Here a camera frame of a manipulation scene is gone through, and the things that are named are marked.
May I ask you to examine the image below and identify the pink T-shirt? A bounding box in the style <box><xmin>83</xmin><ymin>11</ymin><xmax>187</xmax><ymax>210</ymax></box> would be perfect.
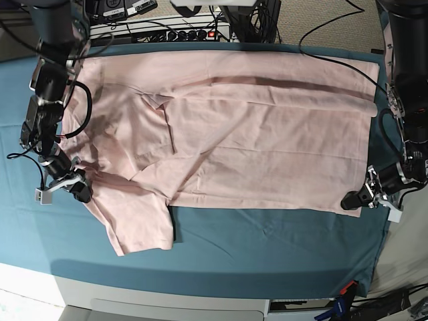
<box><xmin>60</xmin><ymin>50</ymin><xmax>379</xmax><ymax>256</ymax></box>

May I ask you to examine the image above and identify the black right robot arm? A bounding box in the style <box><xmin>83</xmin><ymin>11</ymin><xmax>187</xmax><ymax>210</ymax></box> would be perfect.
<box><xmin>19</xmin><ymin>1</ymin><xmax>92</xmax><ymax>205</ymax></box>

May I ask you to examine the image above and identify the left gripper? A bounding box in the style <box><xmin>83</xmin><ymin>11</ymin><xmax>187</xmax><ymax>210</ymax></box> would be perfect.
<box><xmin>340</xmin><ymin>162</ymin><xmax>408</xmax><ymax>211</ymax></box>

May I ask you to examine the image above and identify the teal table cloth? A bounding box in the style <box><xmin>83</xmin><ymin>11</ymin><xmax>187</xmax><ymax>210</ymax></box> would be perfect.
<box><xmin>1</xmin><ymin>58</ymin><xmax>393</xmax><ymax>298</ymax></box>

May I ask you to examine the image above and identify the black power strip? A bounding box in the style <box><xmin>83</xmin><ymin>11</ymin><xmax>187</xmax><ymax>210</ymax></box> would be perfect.
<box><xmin>131</xmin><ymin>29</ymin><xmax>220</xmax><ymax>43</ymax></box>

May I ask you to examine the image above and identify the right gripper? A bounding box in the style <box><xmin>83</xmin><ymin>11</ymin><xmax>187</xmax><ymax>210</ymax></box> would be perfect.
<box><xmin>38</xmin><ymin>150</ymin><xmax>93</xmax><ymax>203</ymax></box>

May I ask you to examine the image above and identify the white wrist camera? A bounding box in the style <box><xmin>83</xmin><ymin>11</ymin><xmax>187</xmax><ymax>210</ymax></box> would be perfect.
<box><xmin>388</xmin><ymin>204</ymin><xmax>403</xmax><ymax>223</ymax></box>
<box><xmin>35</xmin><ymin>188</ymin><xmax>53</xmax><ymax>205</ymax></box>

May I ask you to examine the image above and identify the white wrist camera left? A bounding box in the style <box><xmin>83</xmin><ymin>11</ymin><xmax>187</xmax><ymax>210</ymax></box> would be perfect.
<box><xmin>388</xmin><ymin>204</ymin><xmax>403</xmax><ymax>223</ymax></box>

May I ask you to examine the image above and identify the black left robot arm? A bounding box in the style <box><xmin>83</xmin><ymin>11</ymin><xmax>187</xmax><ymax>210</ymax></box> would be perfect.
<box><xmin>340</xmin><ymin>1</ymin><xmax>427</xmax><ymax>210</ymax></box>

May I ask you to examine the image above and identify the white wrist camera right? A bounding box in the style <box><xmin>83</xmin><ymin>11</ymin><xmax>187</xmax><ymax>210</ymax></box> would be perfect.
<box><xmin>35</xmin><ymin>188</ymin><xmax>53</xmax><ymax>205</ymax></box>

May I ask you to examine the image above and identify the orange blue clamp lower right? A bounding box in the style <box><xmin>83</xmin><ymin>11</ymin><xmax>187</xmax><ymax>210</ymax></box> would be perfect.
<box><xmin>314</xmin><ymin>280</ymin><xmax>359</xmax><ymax>321</ymax></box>

